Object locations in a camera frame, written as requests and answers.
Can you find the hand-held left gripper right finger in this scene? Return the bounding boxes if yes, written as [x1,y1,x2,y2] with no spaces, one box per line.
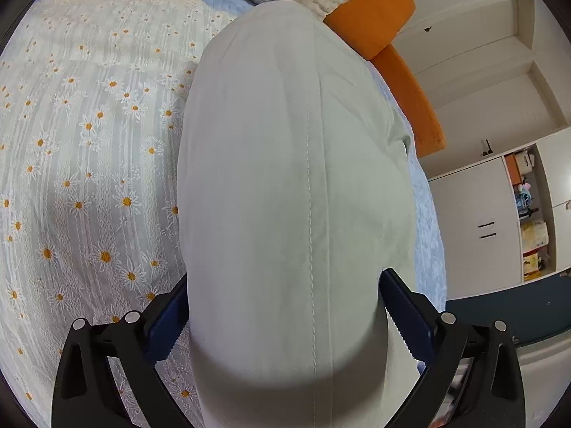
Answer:
[380,267,526,428]

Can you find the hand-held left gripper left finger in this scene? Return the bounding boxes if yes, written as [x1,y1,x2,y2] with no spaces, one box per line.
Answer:
[50,272,190,428]

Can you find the pale green hooded jacket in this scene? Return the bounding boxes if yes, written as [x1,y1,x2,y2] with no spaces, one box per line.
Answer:
[176,0,422,428]

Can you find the light blue bed sheet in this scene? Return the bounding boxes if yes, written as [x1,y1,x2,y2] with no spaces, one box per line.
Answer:
[45,0,449,317]

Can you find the yellow book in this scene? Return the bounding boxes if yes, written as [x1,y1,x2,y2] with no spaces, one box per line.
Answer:
[523,252,548,282]

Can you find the white wardrobe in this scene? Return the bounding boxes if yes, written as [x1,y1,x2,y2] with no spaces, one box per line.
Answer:
[393,0,571,301]

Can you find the yellow packet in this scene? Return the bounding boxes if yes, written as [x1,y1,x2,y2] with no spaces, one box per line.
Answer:
[520,220,550,251]

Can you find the blue plush toy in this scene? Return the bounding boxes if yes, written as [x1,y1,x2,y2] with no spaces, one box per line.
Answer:
[515,180,539,220]

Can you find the white daisy-print blanket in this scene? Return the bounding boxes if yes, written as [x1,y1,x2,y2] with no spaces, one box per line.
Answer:
[0,0,251,428]

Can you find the orange box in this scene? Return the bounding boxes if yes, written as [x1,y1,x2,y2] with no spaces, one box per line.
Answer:
[513,152,536,183]

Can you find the orange headboard cushion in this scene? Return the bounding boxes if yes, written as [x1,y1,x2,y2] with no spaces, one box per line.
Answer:
[323,0,447,159]

